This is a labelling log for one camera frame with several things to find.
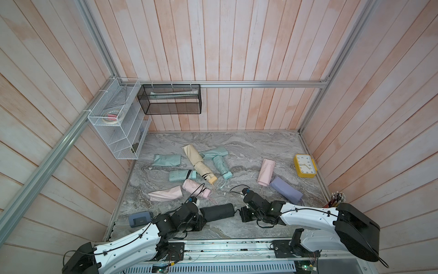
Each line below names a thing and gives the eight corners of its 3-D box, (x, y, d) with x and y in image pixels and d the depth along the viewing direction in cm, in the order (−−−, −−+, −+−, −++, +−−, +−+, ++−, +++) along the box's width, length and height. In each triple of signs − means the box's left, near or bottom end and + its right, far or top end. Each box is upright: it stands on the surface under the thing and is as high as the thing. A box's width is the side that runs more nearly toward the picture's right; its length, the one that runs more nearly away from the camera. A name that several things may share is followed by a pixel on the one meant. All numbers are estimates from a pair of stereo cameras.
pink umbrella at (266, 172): (256, 183, 97) (257, 180, 94) (262, 160, 108) (263, 156, 104) (269, 187, 95) (270, 184, 92) (274, 163, 106) (276, 160, 103)
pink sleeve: (150, 206, 88) (148, 204, 85) (150, 195, 92) (148, 192, 89) (183, 198, 91) (182, 195, 88) (181, 188, 95) (180, 184, 92)
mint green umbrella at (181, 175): (168, 181, 97) (167, 179, 94) (170, 172, 101) (169, 169, 98) (197, 181, 97) (197, 179, 94) (198, 172, 101) (198, 169, 98)
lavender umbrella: (268, 185, 96) (270, 183, 94) (275, 177, 99) (276, 174, 97) (296, 205, 89) (298, 203, 86) (302, 195, 92) (304, 193, 90)
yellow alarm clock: (298, 177, 99) (301, 174, 97) (291, 157, 109) (293, 154, 106) (319, 177, 99) (322, 174, 97) (310, 157, 109) (312, 154, 106)
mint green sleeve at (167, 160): (153, 165, 105) (152, 163, 103) (155, 156, 109) (154, 154, 107) (180, 165, 105) (179, 163, 103) (182, 156, 109) (181, 154, 107)
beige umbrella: (208, 186, 95) (208, 183, 92) (194, 167, 103) (193, 164, 100) (217, 180, 97) (217, 178, 95) (201, 163, 105) (201, 160, 103)
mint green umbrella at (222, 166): (223, 180, 97) (223, 177, 95) (213, 160, 107) (213, 156, 104) (232, 177, 99) (232, 174, 96) (221, 157, 108) (221, 154, 105)
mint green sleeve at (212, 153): (204, 163, 106) (203, 159, 103) (201, 155, 110) (200, 152, 107) (227, 155, 109) (228, 152, 106) (224, 149, 113) (224, 145, 110)
